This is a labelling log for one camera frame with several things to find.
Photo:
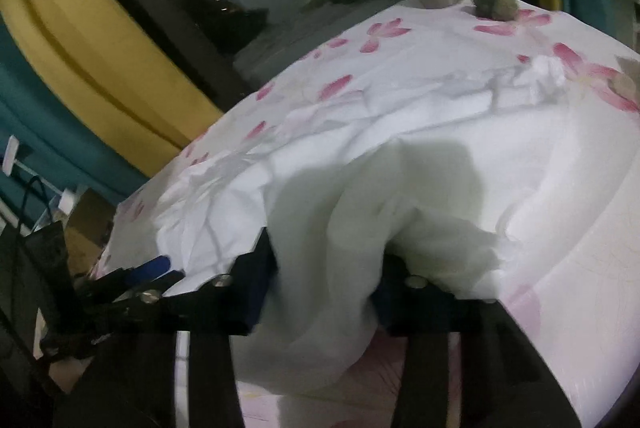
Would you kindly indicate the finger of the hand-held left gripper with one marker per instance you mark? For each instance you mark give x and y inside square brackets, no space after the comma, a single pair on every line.
[150,267]
[160,280]

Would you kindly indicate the white desk lamp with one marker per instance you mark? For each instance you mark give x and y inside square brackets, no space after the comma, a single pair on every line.
[11,155]

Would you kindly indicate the wooden cabinet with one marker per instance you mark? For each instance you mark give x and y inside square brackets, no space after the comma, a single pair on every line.
[87,223]

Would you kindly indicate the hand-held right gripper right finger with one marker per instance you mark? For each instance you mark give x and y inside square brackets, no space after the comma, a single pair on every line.
[400,308]

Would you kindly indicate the pink floral tablecloth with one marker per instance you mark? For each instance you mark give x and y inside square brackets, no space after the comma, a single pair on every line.
[425,58]

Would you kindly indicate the white hooded jacket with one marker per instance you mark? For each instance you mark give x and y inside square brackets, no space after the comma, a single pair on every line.
[400,188]

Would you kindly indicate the small grey-green figurine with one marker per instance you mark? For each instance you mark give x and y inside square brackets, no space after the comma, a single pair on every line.
[492,3]

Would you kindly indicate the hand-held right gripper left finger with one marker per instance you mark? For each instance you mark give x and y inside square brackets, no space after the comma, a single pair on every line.
[257,293]

